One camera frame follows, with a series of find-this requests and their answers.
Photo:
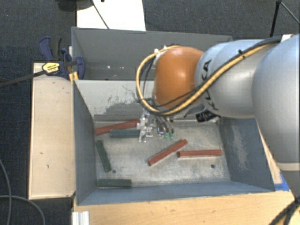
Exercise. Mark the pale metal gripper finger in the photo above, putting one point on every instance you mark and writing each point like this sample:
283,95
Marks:
142,123
147,135

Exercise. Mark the dark green flat block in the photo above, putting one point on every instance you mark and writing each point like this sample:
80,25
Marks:
103,156
124,133
114,183

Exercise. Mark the red-brown flat block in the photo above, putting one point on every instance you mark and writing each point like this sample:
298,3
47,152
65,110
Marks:
199,153
167,152
114,126

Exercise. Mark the grey metal bin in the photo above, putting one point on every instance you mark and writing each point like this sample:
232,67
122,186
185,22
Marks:
164,172

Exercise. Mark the pale wood flat board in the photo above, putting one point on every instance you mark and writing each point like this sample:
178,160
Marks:
51,137

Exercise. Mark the black cylinder on white bracket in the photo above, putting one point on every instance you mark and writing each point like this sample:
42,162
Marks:
206,116

